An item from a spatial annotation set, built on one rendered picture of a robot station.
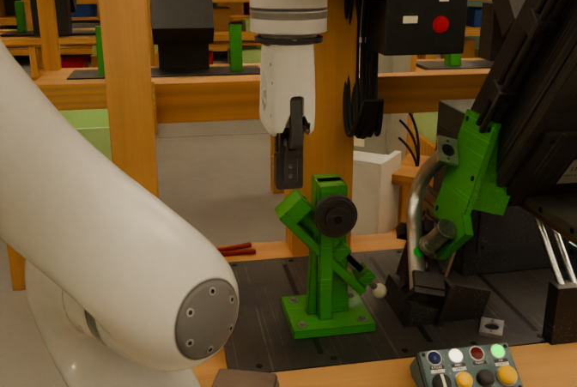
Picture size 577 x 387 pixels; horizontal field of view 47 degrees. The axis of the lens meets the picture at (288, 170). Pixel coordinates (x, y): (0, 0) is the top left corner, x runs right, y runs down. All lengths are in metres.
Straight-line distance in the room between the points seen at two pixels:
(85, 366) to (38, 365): 2.23
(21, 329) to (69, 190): 2.68
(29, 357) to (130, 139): 1.70
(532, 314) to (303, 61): 0.81
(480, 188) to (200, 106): 0.65
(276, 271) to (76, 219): 0.95
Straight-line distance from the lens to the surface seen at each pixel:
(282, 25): 0.70
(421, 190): 1.32
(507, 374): 1.11
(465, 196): 1.21
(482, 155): 1.19
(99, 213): 0.53
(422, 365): 1.08
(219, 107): 1.51
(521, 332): 1.29
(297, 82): 0.70
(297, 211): 1.14
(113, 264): 0.54
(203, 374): 1.16
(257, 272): 1.44
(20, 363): 2.96
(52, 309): 0.67
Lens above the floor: 1.54
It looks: 18 degrees down
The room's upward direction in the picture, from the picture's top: straight up
